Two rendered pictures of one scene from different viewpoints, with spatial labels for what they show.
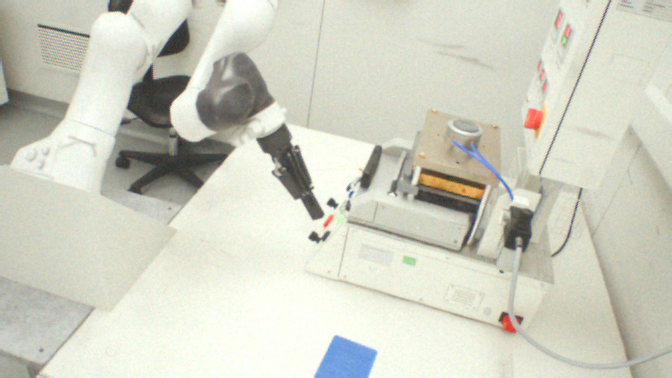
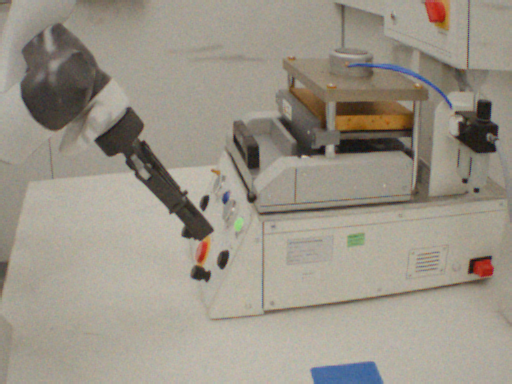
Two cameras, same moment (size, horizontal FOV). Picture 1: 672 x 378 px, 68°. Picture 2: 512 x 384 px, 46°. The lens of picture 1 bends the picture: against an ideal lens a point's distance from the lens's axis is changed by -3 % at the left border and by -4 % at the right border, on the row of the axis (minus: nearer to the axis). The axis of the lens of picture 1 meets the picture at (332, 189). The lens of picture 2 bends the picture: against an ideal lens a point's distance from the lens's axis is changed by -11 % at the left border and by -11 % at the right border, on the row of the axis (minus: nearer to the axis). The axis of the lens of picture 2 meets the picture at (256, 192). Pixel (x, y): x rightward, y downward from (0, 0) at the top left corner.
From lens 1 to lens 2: 0.41 m
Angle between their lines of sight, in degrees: 22
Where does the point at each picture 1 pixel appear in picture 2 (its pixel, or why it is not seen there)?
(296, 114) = not seen: hidden behind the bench
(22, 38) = not seen: outside the picture
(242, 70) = (67, 41)
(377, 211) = (298, 183)
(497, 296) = (462, 241)
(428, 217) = (366, 166)
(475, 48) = (236, 43)
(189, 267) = (59, 363)
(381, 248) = (315, 237)
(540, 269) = (491, 189)
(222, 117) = (66, 98)
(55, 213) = not seen: outside the picture
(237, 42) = (41, 21)
